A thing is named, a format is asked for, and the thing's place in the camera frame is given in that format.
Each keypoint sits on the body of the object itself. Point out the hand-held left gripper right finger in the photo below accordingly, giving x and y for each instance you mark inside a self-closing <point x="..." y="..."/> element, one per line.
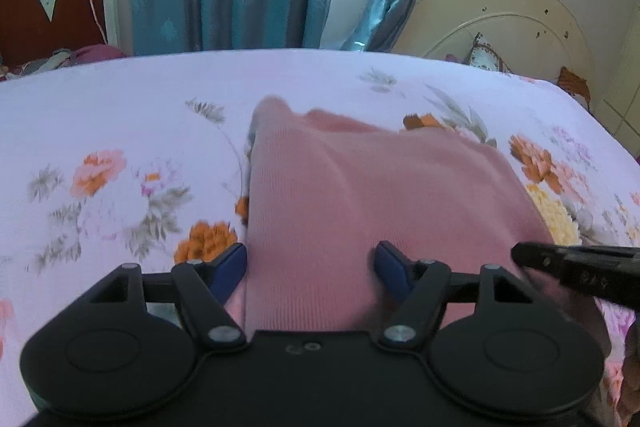
<point x="390" y="269"/>

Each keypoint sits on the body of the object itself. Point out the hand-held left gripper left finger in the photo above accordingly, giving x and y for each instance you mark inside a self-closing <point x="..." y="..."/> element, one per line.
<point x="231" y="264"/>

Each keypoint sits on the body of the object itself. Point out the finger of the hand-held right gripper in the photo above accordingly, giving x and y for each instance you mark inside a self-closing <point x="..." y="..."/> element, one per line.
<point x="537" y="257"/>

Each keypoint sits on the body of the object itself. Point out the pink knit sweater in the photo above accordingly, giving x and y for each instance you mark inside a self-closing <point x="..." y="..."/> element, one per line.
<point x="350" y="207"/>

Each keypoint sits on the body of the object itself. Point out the person's right hand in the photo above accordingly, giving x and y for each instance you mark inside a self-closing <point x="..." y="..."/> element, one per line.
<point x="631" y="372"/>

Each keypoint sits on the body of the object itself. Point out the orange patterned pillow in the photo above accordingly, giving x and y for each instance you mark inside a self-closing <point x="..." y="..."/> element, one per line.
<point x="574" y="87"/>

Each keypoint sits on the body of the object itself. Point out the floral white bedsheet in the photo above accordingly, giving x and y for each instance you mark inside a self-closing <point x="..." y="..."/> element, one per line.
<point x="125" y="117"/>

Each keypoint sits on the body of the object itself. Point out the floral white pillow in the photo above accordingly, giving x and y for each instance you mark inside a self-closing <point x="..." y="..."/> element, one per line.
<point x="487" y="54"/>

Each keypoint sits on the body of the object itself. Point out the cream arched headboard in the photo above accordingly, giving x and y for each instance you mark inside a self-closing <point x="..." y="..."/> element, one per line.
<point x="520" y="12"/>

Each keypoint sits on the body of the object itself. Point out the magenta pillow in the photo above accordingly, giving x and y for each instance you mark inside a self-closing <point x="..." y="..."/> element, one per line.
<point x="100" y="52"/>

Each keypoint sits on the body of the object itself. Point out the patterned crumpled bedding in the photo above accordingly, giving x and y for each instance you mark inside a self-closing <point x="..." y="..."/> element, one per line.
<point x="40" y="64"/>

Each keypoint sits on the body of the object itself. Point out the red headboard with white trim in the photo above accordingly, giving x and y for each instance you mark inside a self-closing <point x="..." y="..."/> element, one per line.
<point x="30" y="17"/>

